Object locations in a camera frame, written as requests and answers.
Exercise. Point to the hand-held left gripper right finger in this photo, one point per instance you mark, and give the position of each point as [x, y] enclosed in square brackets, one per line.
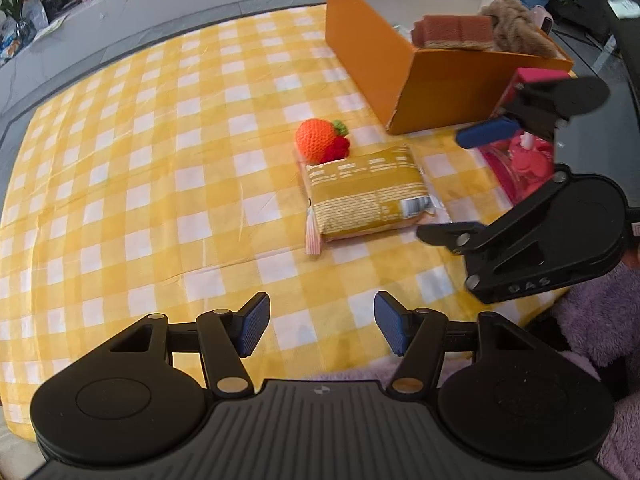
[392, 322]

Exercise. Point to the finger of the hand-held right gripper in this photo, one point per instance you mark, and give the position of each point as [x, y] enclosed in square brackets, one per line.
[487, 132]
[510, 240]

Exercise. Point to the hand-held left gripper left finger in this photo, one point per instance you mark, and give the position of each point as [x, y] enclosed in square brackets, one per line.
[252, 322]

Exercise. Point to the orange cardboard box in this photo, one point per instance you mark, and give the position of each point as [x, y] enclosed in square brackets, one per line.
[450, 85]

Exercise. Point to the brown wafer sponge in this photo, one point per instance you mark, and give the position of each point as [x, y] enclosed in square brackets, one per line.
[452, 32]

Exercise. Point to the yellow packet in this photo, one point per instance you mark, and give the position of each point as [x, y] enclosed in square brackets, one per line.
[370, 192]

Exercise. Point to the crochet orange fruit toy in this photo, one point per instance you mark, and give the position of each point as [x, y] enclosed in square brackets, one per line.
[315, 137]

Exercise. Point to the red flat pad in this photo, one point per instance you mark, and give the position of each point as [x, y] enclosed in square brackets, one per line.
[495, 170]

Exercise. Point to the pink flower toy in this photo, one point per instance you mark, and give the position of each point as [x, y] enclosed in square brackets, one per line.
[532, 165]

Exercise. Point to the pink space heater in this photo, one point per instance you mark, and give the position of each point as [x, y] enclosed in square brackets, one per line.
[542, 20]

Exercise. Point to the yellow checked cloth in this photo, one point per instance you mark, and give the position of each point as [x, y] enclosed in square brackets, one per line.
[150, 185]

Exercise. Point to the person's purple fleece clothing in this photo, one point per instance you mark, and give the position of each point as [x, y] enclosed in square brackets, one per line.
[620, 425]

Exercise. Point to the white television console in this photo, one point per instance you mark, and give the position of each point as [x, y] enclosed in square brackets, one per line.
[150, 5]

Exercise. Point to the paper booklet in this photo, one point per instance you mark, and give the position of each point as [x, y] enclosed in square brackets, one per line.
[50, 26]

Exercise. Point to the snack bags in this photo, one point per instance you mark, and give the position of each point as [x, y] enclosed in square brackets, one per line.
[9, 45]

